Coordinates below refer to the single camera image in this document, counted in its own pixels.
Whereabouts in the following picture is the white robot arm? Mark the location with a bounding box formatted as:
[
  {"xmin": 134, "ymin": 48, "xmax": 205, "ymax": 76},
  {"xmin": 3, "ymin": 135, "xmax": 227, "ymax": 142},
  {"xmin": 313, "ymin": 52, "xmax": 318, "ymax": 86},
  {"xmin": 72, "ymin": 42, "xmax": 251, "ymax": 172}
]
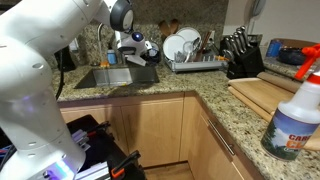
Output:
[{"xmin": 0, "ymin": 0, "xmax": 133, "ymax": 180}]

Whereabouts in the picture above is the curved steel tap spout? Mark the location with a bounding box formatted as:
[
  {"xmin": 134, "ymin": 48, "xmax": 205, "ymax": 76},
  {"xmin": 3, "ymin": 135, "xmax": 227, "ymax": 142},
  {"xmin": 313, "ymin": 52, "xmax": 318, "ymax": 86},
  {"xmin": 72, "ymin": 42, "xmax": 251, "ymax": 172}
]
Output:
[{"xmin": 97, "ymin": 23, "xmax": 104, "ymax": 64}]

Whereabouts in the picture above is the grey dish rack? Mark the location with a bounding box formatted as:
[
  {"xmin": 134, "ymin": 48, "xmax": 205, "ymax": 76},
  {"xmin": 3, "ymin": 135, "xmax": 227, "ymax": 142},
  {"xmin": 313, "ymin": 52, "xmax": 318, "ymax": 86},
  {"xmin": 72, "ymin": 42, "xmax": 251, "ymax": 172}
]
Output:
[{"xmin": 164, "ymin": 53, "xmax": 228, "ymax": 73}]

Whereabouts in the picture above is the white plate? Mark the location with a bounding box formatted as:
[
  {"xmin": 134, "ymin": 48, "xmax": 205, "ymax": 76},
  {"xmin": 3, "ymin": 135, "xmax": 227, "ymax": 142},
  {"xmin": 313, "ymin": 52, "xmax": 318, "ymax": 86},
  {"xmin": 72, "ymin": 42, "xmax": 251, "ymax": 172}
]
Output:
[{"xmin": 163, "ymin": 34, "xmax": 186, "ymax": 60}]

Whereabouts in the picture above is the stainless steel sink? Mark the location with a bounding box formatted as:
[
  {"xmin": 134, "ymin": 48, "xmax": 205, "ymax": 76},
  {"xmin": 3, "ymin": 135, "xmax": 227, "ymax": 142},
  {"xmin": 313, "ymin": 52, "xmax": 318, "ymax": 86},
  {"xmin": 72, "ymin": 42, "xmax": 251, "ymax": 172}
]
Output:
[{"xmin": 75, "ymin": 66, "xmax": 159, "ymax": 89}]

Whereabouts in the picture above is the blue soap pump bottle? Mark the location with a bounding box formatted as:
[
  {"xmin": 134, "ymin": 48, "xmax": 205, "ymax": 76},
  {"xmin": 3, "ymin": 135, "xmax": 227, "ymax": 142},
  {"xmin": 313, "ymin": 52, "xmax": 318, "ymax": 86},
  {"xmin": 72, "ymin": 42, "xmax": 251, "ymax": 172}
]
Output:
[{"xmin": 107, "ymin": 49, "xmax": 118, "ymax": 65}]

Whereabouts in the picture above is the orange sponge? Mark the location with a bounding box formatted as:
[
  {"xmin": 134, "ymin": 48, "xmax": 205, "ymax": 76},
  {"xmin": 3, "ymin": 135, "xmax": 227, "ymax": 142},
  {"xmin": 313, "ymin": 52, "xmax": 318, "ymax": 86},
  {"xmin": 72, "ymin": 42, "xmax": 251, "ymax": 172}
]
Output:
[{"xmin": 100, "ymin": 61, "xmax": 110, "ymax": 68}]

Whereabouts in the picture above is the black knife block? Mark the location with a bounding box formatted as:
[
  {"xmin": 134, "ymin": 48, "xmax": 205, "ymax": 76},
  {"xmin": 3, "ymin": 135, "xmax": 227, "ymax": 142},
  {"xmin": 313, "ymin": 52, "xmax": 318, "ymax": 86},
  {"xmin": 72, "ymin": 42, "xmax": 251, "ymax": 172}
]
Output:
[{"xmin": 219, "ymin": 26, "xmax": 265, "ymax": 79}]

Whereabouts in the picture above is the black cart with clamps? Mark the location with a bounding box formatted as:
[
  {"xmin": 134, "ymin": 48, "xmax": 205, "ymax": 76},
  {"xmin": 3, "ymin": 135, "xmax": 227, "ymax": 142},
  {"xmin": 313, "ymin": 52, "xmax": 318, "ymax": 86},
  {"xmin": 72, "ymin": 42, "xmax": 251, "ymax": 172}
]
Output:
[{"xmin": 67, "ymin": 115, "xmax": 146, "ymax": 180}]

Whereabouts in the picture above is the dark green glass bottle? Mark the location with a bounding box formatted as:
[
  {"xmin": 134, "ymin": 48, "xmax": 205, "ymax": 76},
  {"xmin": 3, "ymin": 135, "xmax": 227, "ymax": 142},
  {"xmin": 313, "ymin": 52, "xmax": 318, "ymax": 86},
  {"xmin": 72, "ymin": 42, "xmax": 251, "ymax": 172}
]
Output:
[{"xmin": 54, "ymin": 46, "xmax": 76, "ymax": 72}]

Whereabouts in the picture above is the wooden cutting board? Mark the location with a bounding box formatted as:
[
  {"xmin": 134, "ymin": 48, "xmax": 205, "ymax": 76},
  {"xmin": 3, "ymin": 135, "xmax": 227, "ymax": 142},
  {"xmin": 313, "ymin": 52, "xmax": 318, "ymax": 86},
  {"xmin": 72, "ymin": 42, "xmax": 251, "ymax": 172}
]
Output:
[{"xmin": 228, "ymin": 78, "xmax": 320, "ymax": 151}]

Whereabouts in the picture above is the blue can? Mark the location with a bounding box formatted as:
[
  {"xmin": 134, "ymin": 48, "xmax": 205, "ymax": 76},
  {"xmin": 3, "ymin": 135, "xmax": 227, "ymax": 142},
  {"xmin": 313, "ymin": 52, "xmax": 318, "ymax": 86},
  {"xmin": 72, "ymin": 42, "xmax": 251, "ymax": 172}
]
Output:
[{"xmin": 266, "ymin": 40, "xmax": 282, "ymax": 57}]

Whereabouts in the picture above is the wooden rolling pin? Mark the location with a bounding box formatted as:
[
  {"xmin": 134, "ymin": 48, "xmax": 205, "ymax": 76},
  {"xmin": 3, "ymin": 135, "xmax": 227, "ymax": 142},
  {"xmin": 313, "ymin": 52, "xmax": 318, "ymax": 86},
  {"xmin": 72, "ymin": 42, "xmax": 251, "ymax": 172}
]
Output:
[{"xmin": 257, "ymin": 72, "xmax": 301, "ymax": 93}]

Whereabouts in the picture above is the dark blue bowl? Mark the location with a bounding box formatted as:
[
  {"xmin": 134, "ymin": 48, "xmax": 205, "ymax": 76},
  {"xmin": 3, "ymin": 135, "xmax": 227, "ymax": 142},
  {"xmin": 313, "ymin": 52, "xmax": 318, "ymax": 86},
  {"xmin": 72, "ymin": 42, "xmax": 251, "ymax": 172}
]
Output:
[{"xmin": 278, "ymin": 48, "xmax": 306, "ymax": 65}]

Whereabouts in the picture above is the white spray bottle red trigger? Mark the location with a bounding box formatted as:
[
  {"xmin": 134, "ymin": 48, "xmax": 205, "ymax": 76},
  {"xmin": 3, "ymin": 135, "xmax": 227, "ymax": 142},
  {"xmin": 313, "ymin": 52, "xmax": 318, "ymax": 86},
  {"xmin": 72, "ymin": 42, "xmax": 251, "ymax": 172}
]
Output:
[{"xmin": 260, "ymin": 43, "xmax": 320, "ymax": 162}]

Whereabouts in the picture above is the steel drawer handle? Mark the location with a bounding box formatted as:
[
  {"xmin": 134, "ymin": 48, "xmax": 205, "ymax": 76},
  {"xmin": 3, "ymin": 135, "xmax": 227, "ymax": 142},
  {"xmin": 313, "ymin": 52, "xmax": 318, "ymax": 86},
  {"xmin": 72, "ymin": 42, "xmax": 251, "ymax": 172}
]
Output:
[{"xmin": 207, "ymin": 119, "xmax": 235, "ymax": 156}]

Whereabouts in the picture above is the white wall outlet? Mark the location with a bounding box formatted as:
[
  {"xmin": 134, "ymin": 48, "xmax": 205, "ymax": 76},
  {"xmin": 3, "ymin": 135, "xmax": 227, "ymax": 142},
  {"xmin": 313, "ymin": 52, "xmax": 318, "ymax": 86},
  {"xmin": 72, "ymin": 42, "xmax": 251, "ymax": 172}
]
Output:
[{"xmin": 69, "ymin": 39, "xmax": 79, "ymax": 52}]

